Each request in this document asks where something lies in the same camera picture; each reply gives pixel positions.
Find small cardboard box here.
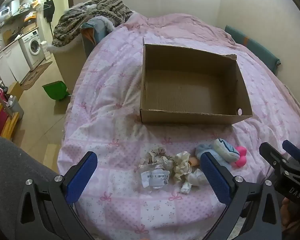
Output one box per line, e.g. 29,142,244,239
7,81,24,100

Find person's right hand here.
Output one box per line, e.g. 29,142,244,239
279,197,300,231

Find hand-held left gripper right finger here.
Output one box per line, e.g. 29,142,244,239
200,152,283,240

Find white cloth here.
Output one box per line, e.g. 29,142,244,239
180,169,210,194

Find white kitchen cabinets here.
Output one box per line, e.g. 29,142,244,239
0,40,32,85

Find pink soft toy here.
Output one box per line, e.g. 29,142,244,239
234,146,247,167

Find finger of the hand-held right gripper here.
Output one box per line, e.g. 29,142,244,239
282,139,300,173
259,142,291,178

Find yellow wooden frame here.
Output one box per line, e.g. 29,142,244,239
1,104,20,138

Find white blue-striped sock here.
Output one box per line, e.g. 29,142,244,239
213,138,240,163

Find grey bin with bottle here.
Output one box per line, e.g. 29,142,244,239
7,96,24,120

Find beige sofa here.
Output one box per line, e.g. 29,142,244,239
47,34,90,93

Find pink bow-print quilt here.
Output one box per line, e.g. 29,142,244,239
57,12,300,240

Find teal cushion with fluffy edge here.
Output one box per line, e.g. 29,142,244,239
80,16,115,53

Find blue pink plush toy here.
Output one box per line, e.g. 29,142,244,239
195,144,232,170

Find white washing machine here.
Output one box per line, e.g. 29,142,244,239
19,29,45,69

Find green dustpan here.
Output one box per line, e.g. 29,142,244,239
42,80,71,102

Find teal pillow with orange stripe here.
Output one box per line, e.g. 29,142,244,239
224,25,281,72

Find cream scrunchie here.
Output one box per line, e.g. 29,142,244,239
172,151,192,183

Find black hanging garment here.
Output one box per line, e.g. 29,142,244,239
44,0,55,22

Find brown cardboard box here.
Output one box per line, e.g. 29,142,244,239
139,37,253,125

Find patterned knit blanket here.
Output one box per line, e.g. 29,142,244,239
52,0,133,47

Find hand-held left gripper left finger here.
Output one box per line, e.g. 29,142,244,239
15,151,98,240

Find clear plastic packet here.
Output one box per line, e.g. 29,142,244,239
137,156,173,189

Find brown door mat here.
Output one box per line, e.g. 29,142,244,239
20,61,53,90

